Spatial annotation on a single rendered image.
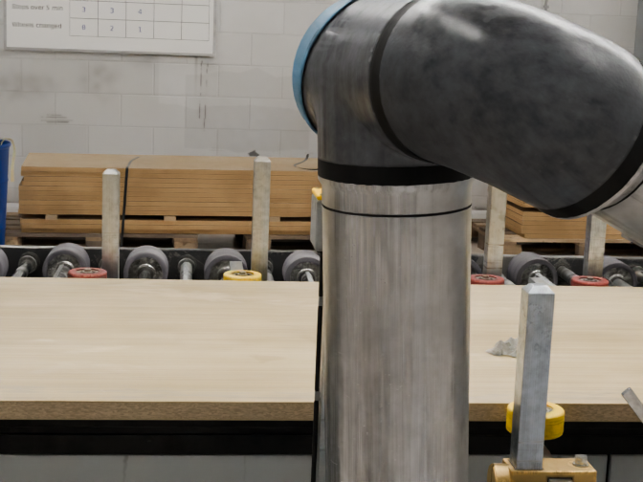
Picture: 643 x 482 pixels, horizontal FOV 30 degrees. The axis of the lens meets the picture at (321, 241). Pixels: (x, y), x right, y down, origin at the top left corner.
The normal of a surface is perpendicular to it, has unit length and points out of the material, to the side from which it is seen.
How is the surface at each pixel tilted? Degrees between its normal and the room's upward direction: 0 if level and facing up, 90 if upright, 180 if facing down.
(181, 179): 90
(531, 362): 90
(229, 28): 90
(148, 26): 90
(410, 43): 68
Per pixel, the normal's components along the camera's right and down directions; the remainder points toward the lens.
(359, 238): -0.52, 0.18
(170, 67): 0.15, 0.18
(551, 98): -0.03, -0.03
